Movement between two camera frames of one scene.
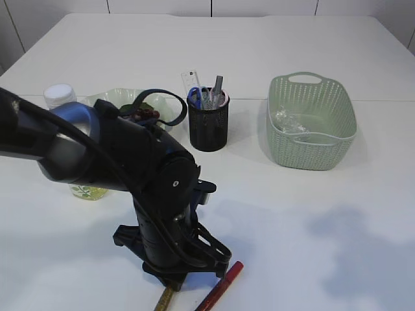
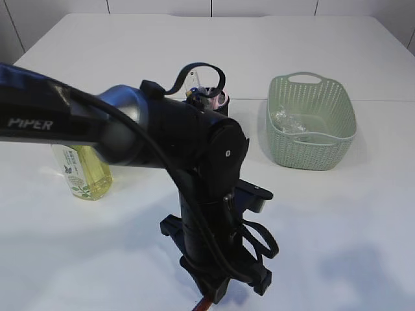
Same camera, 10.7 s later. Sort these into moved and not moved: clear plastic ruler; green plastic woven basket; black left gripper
Moved: black left gripper
Not moved: clear plastic ruler; green plastic woven basket
